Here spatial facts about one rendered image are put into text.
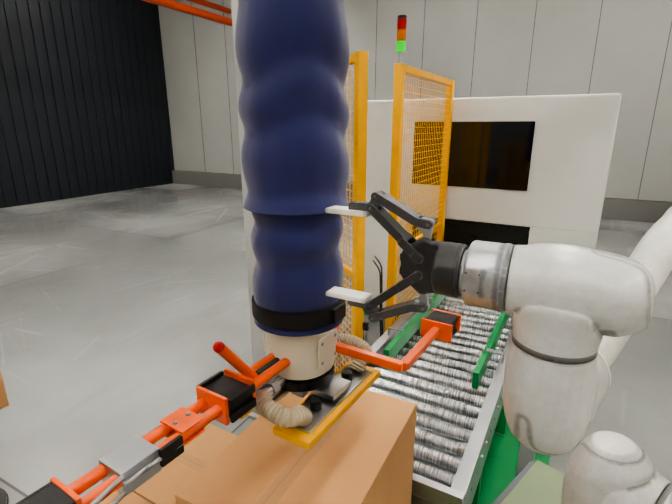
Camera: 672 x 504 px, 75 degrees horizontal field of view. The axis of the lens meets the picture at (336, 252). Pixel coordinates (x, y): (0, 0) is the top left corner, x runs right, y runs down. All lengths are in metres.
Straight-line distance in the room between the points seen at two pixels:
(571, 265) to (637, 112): 9.60
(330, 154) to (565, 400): 0.59
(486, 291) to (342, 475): 0.75
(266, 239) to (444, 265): 0.46
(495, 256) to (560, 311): 0.10
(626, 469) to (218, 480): 0.90
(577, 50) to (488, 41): 1.66
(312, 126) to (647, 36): 9.56
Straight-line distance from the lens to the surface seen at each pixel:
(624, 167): 10.17
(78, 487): 0.84
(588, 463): 1.17
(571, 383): 0.62
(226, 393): 0.94
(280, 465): 1.25
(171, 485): 1.86
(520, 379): 0.63
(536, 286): 0.57
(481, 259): 0.58
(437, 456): 1.91
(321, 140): 0.89
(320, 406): 1.07
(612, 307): 0.57
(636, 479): 1.17
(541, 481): 1.45
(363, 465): 1.24
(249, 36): 0.92
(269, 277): 0.97
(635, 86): 10.16
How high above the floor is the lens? 1.77
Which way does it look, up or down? 16 degrees down
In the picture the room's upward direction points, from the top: straight up
